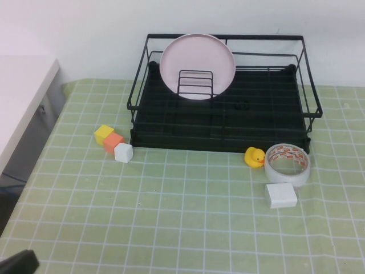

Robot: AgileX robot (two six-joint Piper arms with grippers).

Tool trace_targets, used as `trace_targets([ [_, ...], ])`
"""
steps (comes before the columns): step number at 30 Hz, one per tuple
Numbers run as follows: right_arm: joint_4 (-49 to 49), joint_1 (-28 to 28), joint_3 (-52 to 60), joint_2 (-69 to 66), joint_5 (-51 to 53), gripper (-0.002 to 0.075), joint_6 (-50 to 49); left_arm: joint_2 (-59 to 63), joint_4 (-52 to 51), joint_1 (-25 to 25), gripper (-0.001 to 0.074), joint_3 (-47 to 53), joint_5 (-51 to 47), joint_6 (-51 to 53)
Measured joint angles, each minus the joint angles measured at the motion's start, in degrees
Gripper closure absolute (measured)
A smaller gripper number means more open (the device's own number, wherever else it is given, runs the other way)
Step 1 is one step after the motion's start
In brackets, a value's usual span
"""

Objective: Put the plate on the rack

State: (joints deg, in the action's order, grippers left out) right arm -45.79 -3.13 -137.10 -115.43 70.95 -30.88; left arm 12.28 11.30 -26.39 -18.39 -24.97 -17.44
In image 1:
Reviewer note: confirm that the yellow cube block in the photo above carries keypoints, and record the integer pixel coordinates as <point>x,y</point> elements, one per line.
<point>103,132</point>

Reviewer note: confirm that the yellow rubber duck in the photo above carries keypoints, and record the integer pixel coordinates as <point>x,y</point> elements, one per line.
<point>252,157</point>

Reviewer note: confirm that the white side table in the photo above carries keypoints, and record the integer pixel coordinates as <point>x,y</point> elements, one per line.
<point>22,100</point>

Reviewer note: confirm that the green checkered tablecloth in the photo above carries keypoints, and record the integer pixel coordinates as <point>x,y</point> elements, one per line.
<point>182,228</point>

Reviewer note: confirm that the white cube block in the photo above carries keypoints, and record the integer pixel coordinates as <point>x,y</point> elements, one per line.
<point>123,152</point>

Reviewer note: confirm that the white tape roll red print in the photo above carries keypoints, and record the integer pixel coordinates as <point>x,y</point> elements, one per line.
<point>271,171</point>
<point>303,179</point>

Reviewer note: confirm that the pink round plate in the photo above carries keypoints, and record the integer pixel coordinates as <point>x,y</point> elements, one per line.
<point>196,57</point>

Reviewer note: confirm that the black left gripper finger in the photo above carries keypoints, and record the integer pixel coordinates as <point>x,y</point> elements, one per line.
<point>17,264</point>

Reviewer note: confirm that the orange cube block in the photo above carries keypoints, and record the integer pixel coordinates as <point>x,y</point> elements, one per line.
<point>113,141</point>

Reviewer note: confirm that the white power adapter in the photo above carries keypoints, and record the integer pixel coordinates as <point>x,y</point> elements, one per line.
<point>280,196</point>

